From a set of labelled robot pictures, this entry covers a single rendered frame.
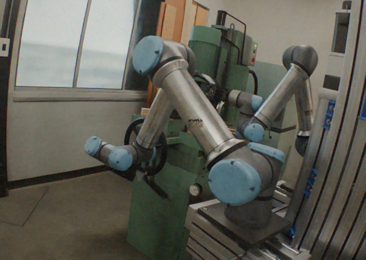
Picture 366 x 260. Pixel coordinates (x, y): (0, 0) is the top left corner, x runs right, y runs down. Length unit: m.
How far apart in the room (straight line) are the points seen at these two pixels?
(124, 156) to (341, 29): 0.85
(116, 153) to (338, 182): 0.72
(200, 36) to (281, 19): 2.48
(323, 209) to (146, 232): 1.20
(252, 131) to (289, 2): 3.05
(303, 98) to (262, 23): 2.77
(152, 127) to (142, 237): 1.01
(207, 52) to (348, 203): 1.05
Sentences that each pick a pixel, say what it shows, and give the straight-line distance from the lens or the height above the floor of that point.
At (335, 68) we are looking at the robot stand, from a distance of 0.93.
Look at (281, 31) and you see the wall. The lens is 3.82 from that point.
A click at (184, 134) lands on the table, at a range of 1.41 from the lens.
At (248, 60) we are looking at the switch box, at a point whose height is 1.35.
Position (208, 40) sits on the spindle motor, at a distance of 1.49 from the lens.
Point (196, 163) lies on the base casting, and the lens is 1.39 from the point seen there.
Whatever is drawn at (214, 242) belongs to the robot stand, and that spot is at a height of 0.71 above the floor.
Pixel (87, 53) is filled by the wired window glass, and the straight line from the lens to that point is 2.62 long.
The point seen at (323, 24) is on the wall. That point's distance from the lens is 3.74.
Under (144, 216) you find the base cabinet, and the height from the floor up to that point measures 0.30.
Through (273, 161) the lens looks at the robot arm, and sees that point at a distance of 0.74.
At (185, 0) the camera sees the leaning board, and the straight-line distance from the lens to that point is 3.37.
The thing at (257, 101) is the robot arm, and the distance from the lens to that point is 1.15.
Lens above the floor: 1.21
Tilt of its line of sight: 11 degrees down
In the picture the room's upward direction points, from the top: 10 degrees clockwise
